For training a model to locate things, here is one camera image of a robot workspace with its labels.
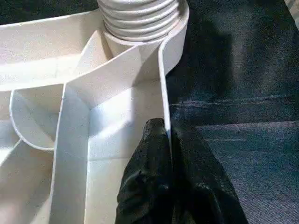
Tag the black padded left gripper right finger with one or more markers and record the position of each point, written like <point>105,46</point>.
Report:
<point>201,191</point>

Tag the white plastic table top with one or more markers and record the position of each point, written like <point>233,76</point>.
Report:
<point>81,105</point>

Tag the white plastic table leg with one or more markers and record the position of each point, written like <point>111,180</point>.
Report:
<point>142,18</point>

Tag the black padded mat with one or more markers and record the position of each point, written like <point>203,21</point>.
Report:
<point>233,105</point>

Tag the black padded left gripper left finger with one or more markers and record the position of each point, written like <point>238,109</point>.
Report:
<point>149,182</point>

